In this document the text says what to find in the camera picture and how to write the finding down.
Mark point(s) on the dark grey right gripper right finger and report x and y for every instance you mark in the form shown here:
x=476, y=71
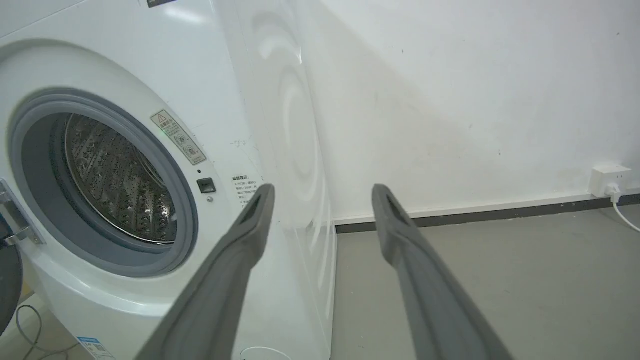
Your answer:
x=430, y=300

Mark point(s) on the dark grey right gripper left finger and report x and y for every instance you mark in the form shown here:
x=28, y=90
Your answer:
x=220, y=295

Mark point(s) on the white front-load washing machine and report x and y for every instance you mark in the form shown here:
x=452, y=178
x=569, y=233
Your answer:
x=150, y=165

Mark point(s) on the washing machine door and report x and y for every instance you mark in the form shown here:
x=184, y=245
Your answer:
x=9, y=250

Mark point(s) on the black skirting strip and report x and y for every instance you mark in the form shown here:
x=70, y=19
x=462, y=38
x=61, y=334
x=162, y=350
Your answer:
x=480, y=216

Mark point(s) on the white wall power socket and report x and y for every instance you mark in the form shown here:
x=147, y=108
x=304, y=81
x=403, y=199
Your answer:
x=607, y=180

